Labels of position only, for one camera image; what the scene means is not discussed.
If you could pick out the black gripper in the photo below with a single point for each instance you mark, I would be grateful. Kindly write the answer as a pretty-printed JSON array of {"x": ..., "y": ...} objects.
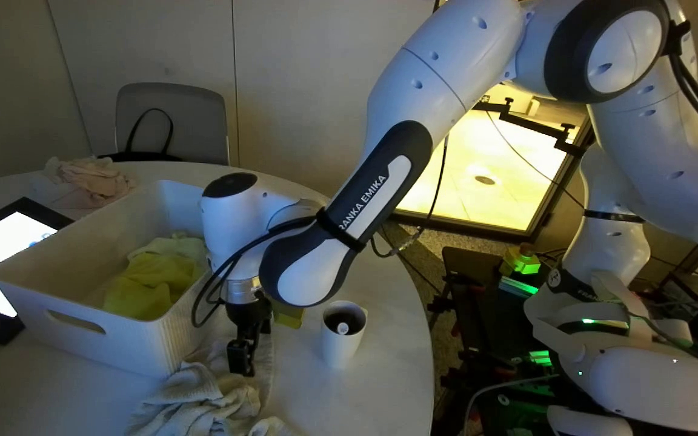
[{"x": 247, "y": 321}]

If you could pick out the white waffle towel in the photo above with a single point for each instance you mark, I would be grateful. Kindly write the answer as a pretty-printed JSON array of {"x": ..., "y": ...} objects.
[{"x": 195, "y": 395}]

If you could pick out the green Expo marker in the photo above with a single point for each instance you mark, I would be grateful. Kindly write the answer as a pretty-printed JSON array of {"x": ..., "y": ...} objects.
[{"x": 340, "y": 328}]

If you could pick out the bright yellow cloth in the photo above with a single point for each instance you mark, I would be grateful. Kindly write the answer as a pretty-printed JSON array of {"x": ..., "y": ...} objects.
[{"x": 150, "y": 287}]

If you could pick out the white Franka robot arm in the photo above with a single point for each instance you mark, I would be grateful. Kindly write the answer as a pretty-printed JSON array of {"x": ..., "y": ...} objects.
[{"x": 446, "y": 73}]

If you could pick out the white cup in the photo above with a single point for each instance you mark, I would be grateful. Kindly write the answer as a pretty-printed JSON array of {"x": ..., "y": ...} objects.
[{"x": 340, "y": 346}]

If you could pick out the white plastic basket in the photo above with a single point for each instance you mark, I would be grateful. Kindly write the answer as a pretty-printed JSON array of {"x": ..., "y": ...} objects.
[{"x": 122, "y": 340}]

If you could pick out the pink cloth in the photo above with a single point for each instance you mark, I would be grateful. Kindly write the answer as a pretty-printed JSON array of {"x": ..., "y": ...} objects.
[{"x": 89, "y": 177}]

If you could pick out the grey office chair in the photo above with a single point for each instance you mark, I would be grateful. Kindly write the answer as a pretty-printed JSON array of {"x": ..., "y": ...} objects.
[{"x": 204, "y": 121}]

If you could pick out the black camera stand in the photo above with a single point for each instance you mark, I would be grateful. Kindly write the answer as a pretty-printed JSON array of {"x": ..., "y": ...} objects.
[{"x": 544, "y": 125}]

